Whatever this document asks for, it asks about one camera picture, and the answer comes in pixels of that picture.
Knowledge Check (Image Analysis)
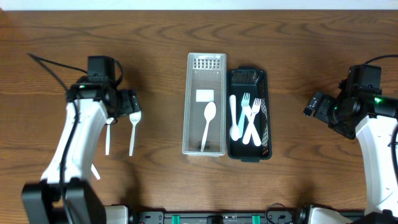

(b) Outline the clear perforated plastic tray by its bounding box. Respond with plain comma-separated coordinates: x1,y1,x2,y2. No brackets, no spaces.
182,52,226,157

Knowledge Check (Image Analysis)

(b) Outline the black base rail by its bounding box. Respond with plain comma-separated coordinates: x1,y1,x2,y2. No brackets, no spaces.
105,202,366,224

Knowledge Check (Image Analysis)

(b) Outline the white plastic spoon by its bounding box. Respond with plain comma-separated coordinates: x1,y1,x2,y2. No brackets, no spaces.
91,164,101,180
129,111,142,157
229,95,240,141
201,101,216,152
105,118,114,156

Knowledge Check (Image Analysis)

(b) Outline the pale green plastic fork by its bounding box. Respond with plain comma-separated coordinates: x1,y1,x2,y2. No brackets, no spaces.
238,93,250,138

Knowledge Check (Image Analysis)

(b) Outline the dark green plastic basket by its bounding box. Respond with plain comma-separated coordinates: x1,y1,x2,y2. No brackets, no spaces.
226,66,272,162

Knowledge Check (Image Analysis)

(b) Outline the white label in tray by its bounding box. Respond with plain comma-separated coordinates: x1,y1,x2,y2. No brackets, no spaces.
195,89,214,102

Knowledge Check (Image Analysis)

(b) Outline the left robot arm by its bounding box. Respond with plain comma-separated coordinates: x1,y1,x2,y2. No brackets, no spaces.
21,55,140,223

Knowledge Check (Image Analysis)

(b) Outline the white plastic fork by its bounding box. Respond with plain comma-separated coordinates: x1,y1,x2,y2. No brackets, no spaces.
241,97,262,146
241,102,262,147

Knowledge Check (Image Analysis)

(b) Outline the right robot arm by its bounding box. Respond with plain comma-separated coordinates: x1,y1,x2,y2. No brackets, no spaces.
303,62,397,223

